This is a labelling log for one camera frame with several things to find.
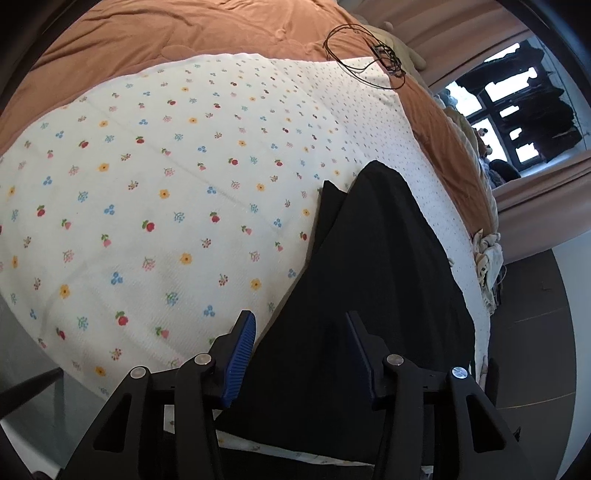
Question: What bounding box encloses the orange duvet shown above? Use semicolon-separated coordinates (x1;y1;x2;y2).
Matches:
0;0;499;232

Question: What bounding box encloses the beige plush toy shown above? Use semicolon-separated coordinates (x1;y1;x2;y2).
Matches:
369;23;428;72

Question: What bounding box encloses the white floral bed sheet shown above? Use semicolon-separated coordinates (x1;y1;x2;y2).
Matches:
0;53;490;467

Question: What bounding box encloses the black cable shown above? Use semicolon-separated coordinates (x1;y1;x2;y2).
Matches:
323;23;407;90

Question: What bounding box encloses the black metal bar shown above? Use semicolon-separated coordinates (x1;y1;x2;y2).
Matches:
0;367;63;418

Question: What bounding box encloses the row of hanging dark clothes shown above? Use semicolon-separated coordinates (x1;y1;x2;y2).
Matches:
455;39;585;162

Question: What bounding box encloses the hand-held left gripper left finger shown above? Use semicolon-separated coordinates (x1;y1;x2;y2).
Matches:
67;310;257;480

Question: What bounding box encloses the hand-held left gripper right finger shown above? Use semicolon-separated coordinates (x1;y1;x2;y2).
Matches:
345;310;532;480

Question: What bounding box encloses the pink curtain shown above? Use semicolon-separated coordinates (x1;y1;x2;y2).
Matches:
406;0;536;86
494;157;591;261

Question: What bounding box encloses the beige crumpled blanket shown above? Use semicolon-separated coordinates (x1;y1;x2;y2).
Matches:
445;111;502;232

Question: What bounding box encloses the pile of light clothes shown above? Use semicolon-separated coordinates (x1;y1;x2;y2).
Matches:
471;228;506;315

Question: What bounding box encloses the black long-sleeve shirt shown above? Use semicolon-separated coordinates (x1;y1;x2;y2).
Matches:
215;160;476;467

